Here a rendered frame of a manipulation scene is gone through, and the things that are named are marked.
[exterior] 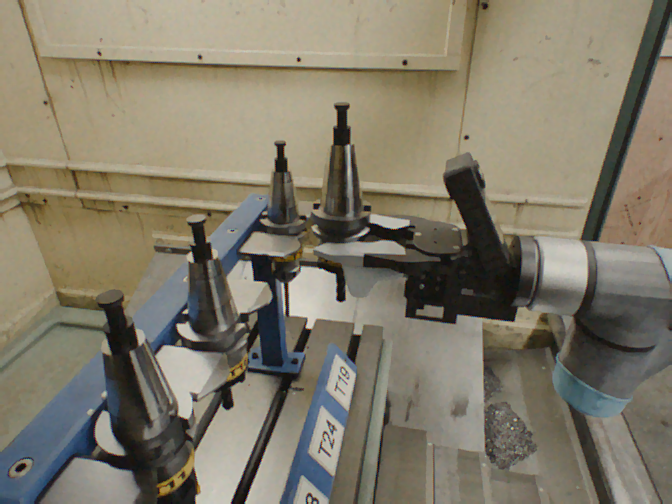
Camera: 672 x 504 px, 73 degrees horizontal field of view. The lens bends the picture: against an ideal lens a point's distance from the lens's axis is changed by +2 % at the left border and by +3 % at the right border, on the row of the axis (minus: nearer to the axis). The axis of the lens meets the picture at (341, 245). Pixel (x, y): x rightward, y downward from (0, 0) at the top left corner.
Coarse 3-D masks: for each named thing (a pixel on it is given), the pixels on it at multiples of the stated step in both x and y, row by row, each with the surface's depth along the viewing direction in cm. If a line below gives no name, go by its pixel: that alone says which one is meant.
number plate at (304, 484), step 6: (300, 480) 56; (306, 480) 57; (300, 486) 56; (306, 486) 56; (312, 486) 57; (300, 492) 55; (306, 492) 56; (312, 492) 57; (318, 492) 58; (294, 498) 54; (300, 498) 55; (306, 498) 56; (312, 498) 56; (318, 498) 57; (324, 498) 58
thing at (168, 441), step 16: (176, 384) 35; (176, 416) 32; (192, 416) 33; (96, 432) 31; (176, 432) 32; (192, 432) 33; (112, 448) 30; (128, 448) 30; (144, 448) 30; (160, 448) 30; (176, 448) 32; (128, 464) 30; (144, 464) 31; (160, 464) 31
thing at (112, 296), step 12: (96, 300) 27; (108, 300) 27; (120, 300) 27; (108, 312) 27; (120, 312) 27; (108, 324) 28; (120, 324) 28; (132, 324) 28; (108, 336) 28; (120, 336) 28; (132, 336) 28; (120, 348) 28
